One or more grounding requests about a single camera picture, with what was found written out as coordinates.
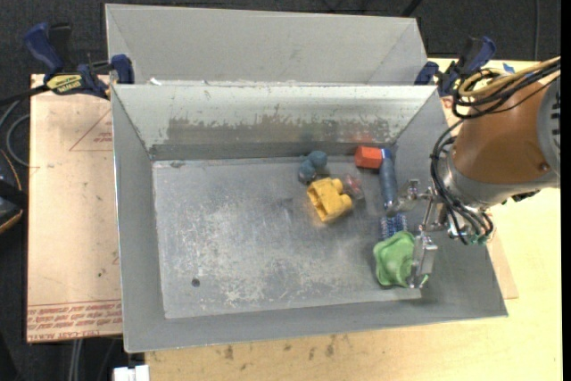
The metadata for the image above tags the small clear plastic thing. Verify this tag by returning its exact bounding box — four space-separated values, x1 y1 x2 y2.
342 173 366 201

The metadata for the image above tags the yellow toy block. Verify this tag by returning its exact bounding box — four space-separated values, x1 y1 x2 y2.
305 176 354 224

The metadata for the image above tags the blue and white spiky thing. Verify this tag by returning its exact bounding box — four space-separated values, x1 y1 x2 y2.
378 213 409 238

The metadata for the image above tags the grey metal bin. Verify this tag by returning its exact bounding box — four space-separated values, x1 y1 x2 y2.
104 3 510 354

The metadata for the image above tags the red block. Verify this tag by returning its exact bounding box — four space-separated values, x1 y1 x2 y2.
354 145 385 171

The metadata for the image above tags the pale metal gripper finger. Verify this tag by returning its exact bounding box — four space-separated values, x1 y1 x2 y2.
407 233 440 289
385 178 425 212

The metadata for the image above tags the green crumpled cloth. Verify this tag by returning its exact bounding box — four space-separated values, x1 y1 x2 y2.
372 230 430 290

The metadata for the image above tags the brown cardboard board, red print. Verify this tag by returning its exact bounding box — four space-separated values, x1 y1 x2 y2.
26 72 520 344

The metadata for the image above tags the dark teal toy animal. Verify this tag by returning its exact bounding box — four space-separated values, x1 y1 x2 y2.
297 149 329 186

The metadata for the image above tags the clear plastic bottle, blue cap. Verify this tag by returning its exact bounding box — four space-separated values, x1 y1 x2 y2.
378 147 400 211

